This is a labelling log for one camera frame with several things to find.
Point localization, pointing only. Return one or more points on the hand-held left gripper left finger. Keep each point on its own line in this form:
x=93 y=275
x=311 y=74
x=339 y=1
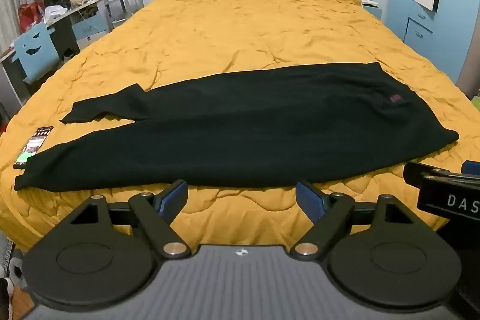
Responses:
x=174 y=198

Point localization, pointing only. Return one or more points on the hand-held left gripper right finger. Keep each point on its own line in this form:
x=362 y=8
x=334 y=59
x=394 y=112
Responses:
x=309 y=200

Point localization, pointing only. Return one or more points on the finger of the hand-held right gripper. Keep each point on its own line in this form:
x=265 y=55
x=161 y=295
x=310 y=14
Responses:
x=431 y=171

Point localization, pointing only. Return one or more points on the black pants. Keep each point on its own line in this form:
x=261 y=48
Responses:
x=243 y=125

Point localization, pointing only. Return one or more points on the blue wardrobe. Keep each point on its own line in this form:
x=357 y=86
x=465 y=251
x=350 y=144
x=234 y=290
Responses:
x=442 y=35

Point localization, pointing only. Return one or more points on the black smartphone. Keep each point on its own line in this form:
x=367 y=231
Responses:
x=35 y=144

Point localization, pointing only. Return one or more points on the white nightstand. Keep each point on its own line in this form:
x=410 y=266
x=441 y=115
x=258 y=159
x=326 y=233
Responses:
x=373 y=10

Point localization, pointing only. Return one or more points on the yellow quilt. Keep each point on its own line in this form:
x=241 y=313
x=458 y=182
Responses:
x=243 y=23

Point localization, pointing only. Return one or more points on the black and white shoe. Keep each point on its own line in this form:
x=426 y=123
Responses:
x=6 y=292

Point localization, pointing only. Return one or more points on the desk with blue drawer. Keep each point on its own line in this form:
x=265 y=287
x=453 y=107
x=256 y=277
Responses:
x=88 y=25

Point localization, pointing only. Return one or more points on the blue smiley face chair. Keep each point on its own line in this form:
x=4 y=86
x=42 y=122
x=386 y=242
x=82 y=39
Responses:
x=35 y=50

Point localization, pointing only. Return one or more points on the white plastic bag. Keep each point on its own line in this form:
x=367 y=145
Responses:
x=55 y=12

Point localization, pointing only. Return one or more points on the red bag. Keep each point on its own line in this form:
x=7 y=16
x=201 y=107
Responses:
x=30 y=15

